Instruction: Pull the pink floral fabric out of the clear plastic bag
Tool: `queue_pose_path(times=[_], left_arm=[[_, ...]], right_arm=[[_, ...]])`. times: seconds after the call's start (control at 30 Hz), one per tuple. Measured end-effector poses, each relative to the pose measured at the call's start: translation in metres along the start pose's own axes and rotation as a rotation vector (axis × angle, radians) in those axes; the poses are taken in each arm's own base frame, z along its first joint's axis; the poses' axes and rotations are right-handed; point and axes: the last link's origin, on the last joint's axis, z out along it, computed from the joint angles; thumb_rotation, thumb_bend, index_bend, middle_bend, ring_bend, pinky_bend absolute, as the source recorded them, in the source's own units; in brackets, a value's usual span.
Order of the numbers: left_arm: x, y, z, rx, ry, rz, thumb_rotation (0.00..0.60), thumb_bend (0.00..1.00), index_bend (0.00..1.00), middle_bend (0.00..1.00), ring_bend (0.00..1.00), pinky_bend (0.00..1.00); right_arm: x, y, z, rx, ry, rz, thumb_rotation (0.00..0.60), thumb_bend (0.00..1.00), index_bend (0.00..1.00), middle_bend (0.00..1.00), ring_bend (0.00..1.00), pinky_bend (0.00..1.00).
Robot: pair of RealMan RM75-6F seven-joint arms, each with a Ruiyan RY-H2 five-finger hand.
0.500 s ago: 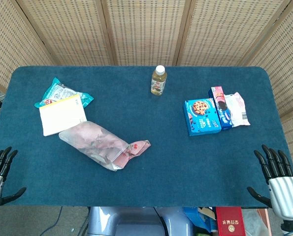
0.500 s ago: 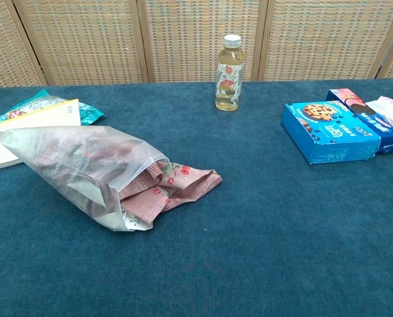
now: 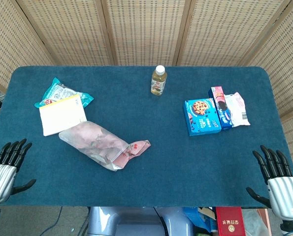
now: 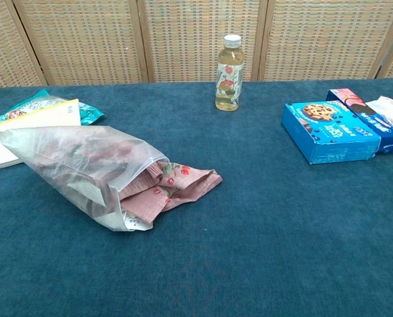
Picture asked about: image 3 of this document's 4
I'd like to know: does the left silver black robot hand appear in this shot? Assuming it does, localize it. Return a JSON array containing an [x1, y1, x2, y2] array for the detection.
[[0, 138, 37, 204]]

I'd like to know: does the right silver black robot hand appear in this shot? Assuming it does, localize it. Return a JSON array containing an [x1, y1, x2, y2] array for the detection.
[[245, 145, 293, 222]]

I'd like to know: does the translucent white plastic bag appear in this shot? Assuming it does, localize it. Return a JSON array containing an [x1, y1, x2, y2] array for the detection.
[[58, 120, 137, 172]]

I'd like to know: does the pink floral garment with ribbon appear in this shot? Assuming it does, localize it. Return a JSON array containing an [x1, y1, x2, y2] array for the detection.
[[69, 122, 151, 170]]

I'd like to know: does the white yellow book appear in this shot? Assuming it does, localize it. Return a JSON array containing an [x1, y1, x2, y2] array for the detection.
[[39, 94, 88, 137]]

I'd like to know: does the red box with gold print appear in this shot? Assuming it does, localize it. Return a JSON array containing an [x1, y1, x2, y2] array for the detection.
[[215, 206, 246, 236]]

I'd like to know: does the white pink snack packet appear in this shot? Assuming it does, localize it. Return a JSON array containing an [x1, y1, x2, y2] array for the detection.
[[224, 92, 251, 128]]

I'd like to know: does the blue pink sandwich cookie box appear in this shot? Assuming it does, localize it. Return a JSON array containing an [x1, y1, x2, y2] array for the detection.
[[208, 86, 233, 131]]

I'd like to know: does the teal snack packet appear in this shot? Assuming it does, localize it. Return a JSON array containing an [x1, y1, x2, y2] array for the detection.
[[34, 77, 95, 109]]

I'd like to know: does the blue chocolate chip cookie box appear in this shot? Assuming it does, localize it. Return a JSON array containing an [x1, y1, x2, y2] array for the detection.
[[183, 98, 222, 137]]

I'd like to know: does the blue carpet table mat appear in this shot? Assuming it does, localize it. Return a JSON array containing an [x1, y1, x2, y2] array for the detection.
[[0, 65, 293, 208]]

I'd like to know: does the grey-blue robot torso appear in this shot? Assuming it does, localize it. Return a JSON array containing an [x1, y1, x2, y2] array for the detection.
[[87, 206, 194, 236]]

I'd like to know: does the tea bottle with white cap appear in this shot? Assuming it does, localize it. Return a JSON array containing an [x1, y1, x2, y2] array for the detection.
[[150, 65, 167, 96]]

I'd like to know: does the woven bamboo folding screen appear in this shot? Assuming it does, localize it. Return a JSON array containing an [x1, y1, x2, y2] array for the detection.
[[0, 0, 293, 177]]

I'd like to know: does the blue floor cable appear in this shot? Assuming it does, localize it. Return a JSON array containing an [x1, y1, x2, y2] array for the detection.
[[39, 206, 63, 236]]

